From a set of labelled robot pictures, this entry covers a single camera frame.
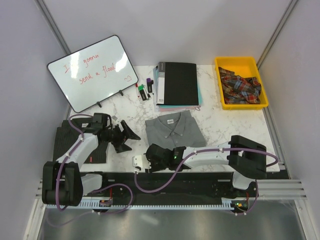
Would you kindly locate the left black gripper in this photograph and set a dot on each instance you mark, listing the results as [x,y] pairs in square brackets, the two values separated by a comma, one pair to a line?
[127,133]

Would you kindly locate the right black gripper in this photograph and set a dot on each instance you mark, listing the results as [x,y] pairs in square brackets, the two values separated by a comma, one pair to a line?
[153,169]

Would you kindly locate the grey long sleeve shirt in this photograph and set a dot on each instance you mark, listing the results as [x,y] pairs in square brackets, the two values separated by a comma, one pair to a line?
[174,130]

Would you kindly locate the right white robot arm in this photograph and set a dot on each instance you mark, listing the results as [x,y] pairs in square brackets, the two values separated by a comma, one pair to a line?
[246,157]

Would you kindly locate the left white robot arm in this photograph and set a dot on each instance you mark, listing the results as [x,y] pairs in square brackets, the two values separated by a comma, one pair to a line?
[62,183]

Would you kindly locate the green black marker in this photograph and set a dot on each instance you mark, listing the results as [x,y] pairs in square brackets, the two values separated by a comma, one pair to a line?
[142,93]

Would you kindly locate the red marker pen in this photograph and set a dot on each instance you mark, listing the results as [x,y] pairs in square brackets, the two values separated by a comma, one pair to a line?
[137,90]

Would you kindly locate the folded black striped shirt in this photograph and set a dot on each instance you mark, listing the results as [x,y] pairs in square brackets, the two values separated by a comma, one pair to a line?
[66,136]

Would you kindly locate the purple black marker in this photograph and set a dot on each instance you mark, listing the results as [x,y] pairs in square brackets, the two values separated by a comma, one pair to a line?
[149,83]

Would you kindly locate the black folder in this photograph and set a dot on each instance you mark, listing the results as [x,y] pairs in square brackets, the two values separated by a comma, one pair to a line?
[177,84]

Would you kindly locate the plaid shirt in bin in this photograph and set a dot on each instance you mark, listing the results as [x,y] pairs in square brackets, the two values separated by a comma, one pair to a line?
[238,90]

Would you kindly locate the yellow plastic bin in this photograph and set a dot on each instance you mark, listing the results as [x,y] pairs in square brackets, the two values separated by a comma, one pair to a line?
[244,66]

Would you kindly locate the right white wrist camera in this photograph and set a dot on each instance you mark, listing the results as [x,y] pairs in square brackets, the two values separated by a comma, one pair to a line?
[140,163]

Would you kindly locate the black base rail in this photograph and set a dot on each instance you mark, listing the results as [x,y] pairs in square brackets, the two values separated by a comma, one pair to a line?
[166,189]

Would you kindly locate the white whiteboard black frame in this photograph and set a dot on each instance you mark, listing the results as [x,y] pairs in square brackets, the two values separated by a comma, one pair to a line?
[94,73]

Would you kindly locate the white slotted cable duct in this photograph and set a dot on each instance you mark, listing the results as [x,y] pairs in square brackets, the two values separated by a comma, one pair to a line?
[94,203]

